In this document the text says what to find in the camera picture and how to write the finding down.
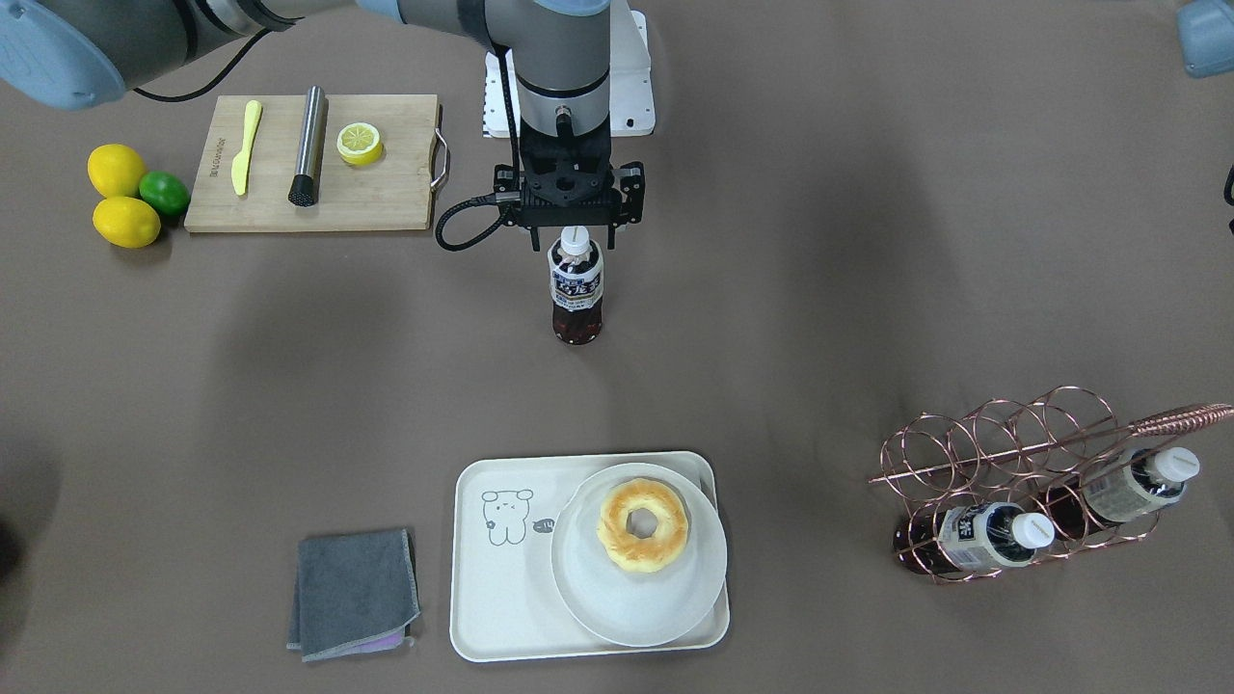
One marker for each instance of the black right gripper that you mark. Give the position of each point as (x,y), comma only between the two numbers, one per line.
(630,187)

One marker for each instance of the tea bottle of rack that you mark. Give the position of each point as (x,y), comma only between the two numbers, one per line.
(576,286)

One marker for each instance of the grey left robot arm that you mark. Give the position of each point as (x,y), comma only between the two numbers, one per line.
(1036,123)

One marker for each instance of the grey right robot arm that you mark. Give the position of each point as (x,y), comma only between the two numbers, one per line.
(79,54)

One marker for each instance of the cream serving tray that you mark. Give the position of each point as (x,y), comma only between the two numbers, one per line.
(504,603)

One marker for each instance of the tea bottle front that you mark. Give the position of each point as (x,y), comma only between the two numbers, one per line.
(1139,483)
(979,538)

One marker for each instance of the bamboo cutting board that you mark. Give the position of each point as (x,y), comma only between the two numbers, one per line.
(390,195)

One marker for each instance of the half lemon slice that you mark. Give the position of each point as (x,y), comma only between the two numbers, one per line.
(359,144)

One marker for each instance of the steel muddler black tip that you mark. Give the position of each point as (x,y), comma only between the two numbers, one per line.
(303,191)

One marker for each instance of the glazed donut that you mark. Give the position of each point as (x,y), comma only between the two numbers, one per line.
(631,552)

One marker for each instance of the yellow plastic knife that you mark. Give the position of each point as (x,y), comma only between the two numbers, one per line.
(241,162)

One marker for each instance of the white round plate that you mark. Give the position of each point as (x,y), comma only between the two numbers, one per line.
(638,609)

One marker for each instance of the green lime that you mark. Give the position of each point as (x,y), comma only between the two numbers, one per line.
(165,193)

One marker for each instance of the folded grey cloth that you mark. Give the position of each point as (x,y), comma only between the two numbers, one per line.
(354,593)

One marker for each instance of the lower yellow lemon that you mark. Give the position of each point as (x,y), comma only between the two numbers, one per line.
(127,222)

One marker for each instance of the yellow lemon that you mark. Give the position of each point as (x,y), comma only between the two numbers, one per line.
(127,222)
(116,170)

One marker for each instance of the upper yellow lemon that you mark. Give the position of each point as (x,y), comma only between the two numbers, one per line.
(116,170)

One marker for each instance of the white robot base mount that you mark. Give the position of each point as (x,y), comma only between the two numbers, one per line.
(633,113)

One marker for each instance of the copper wire bottle rack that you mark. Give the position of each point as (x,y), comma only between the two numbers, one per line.
(1039,454)

